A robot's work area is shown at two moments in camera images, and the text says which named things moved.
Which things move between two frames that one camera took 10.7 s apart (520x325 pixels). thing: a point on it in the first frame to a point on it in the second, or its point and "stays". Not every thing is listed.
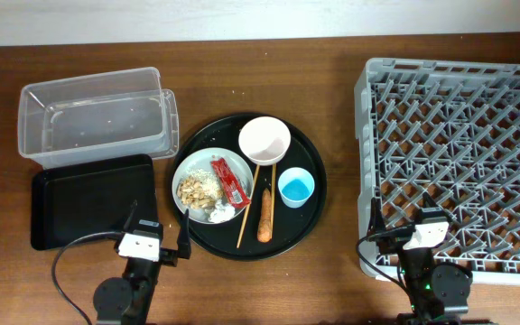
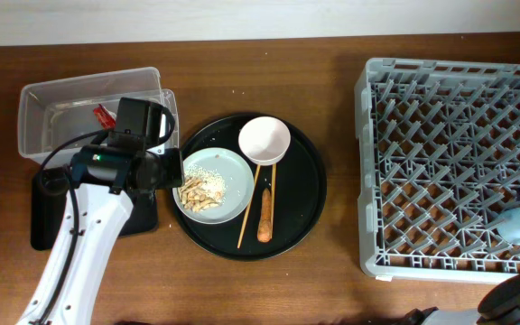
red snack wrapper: x=236 y=193 to x=106 y=117
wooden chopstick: x=248 y=205 stays
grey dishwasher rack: x=472 y=136 stays
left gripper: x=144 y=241 to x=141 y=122
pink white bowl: x=264 y=140 stays
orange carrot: x=264 y=228 stays
